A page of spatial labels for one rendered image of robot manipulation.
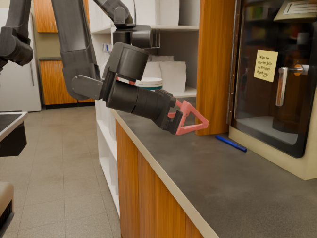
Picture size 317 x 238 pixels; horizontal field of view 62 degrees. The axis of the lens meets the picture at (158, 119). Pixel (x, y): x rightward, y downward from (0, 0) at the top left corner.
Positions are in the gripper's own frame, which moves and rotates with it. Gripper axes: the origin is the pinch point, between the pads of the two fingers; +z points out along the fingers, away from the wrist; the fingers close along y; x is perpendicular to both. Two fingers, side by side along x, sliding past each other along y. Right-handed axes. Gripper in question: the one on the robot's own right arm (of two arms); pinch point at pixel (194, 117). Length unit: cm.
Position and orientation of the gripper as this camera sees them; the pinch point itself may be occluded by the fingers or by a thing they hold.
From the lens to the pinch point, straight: 59.6
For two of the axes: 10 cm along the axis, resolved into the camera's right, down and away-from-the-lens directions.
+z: 9.0, 2.5, 3.7
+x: -3.2, 9.3, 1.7
